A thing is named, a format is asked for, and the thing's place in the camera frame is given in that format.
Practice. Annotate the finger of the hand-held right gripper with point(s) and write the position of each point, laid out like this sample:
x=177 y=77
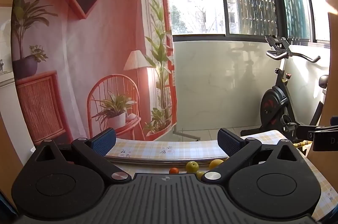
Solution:
x=306 y=132

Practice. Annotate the small orange mandarin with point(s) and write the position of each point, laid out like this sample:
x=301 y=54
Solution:
x=173 y=170

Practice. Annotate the printed room backdrop cloth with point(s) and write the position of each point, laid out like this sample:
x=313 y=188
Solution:
x=79 y=54

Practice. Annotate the long steel pole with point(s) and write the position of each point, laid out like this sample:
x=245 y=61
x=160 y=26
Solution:
x=158 y=160

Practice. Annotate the black exercise bike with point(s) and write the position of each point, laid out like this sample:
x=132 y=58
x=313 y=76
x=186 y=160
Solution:
x=274 y=105

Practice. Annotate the round yellow lemon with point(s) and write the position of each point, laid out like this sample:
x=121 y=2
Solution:
x=215 y=163

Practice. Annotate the yellow plaid floral tablecloth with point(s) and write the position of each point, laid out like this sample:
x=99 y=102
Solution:
x=163 y=147

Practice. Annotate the small green fruit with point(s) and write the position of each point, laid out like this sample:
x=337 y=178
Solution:
x=199 y=174

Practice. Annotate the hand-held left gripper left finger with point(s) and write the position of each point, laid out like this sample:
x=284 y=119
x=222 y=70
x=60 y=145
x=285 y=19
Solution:
x=104 y=140

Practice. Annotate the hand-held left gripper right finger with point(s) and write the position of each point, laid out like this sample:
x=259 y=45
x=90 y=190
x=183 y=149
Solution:
x=229 y=143

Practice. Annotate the metal backdrop stand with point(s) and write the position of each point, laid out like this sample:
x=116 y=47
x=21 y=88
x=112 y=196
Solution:
x=186 y=134

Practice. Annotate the round green fruit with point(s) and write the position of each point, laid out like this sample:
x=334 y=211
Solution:
x=192 y=166

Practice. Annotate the brown wooden panel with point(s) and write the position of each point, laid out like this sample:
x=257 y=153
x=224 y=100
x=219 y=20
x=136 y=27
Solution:
x=328 y=68

